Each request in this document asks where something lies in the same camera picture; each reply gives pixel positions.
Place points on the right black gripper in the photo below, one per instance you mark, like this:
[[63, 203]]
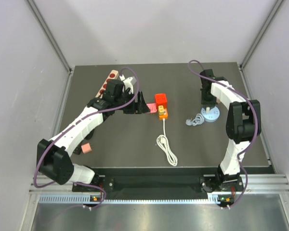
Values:
[[212, 103]]

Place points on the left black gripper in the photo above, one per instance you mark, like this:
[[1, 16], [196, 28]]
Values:
[[139, 107]]

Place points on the pink square adapter plug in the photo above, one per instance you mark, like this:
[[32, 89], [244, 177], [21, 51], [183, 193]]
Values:
[[152, 107]]

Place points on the blue round power socket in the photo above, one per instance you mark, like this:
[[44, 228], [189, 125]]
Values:
[[212, 115]]

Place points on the yellow cube charger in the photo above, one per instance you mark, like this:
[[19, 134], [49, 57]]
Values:
[[161, 110]]

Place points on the red plug adapter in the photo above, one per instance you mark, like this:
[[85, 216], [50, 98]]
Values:
[[161, 99]]

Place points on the orange power strip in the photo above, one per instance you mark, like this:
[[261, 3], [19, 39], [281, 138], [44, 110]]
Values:
[[163, 115]]

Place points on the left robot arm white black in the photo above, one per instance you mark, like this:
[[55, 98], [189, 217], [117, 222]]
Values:
[[53, 156]]

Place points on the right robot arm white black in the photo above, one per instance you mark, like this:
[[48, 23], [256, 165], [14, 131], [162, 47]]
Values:
[[242, 125]]

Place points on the salmon pink plug adapter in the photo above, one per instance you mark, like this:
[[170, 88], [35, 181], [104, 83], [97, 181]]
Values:
[[86, 148]]

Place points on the beige red power strip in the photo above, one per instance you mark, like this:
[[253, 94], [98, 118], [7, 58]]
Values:
[[112, 75]]

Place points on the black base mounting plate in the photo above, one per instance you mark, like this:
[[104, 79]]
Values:
[[198, 183]]

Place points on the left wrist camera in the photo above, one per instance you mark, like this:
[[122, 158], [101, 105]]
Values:
[[128, 83]]

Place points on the grey slotted cable duct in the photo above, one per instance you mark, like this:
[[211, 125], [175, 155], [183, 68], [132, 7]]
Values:
[[94, 199]]

